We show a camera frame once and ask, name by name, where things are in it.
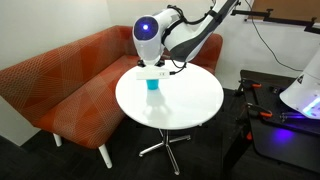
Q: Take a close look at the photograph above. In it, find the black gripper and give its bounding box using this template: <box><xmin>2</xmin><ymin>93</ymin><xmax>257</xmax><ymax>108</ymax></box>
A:
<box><xmin>137</xmin><ymin>58</ymin><xmax>167</xmax><ymax>69</ymax></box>

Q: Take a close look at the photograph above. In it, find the blue plastic cup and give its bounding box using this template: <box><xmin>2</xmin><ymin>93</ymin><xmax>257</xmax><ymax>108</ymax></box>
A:
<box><xmin>146</xmin><ymin>79</ymin><xmax>161</xmax><ymax>91</ymax></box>

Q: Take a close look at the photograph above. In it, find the orange patterned corner sofa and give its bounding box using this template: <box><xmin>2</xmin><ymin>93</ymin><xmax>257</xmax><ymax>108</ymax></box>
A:
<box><xmin>0</xmin><ymin>25</ymin><xmax>224</xmax><ymax>170</ymax></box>

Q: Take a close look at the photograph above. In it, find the orange black clamp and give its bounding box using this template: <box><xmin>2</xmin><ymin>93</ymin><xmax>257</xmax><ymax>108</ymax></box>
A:
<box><xmin>237</xmin><ymin>79</ymin><xmax>263</xmax><ymax>90</ymax></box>
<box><xmin>244</xmin><ymin>102</ymin><xmax>274</xmax><ymax>120</ymax></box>

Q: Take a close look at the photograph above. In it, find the brown cork board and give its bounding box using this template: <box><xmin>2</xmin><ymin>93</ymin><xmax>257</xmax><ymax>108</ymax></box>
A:
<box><xmin>248</xmin><ymin>0</ymin><xmax>320</xmax><ymax>24</ymax></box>

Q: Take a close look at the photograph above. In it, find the black robot mounting cart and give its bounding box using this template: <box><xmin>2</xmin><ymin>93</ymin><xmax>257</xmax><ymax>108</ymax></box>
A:
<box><xmin>221</xmin><ymin>69</ymin><xmax>320</xmax><ymax>174</ymax></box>

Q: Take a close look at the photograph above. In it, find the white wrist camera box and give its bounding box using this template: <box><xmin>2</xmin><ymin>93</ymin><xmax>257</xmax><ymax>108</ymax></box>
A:
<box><xmin>135</xmin><ymin>68</ymin><xmax>171</xmax><ymax>81</ymax></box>

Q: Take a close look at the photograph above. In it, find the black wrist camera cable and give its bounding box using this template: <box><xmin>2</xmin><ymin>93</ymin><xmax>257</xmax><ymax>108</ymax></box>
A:
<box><xmin>168</xmin><ymin>60</ymin><xmax>187</xmax><ymax>76</ymax></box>

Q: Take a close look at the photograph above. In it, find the chrome table pedestal base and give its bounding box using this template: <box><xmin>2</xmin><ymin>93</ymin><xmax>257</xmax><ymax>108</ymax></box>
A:
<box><xmin>138</xmin><ymin>128</ymin><xmax>192</xmax><ymax>176</ymax></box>

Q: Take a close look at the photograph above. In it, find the black hanging cable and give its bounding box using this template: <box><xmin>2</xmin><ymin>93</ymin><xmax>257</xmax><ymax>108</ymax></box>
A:
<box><xmin>244</xmin><ymin>0</ymin><xmax>303</xmax><ymax>73</ymax></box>

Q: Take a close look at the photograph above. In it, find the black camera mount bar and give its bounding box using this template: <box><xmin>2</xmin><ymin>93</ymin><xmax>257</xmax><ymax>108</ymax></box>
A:
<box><xmin>230</xmin><ymin>8</ymin><xmax>320</xmax><ymax>35</ymax></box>

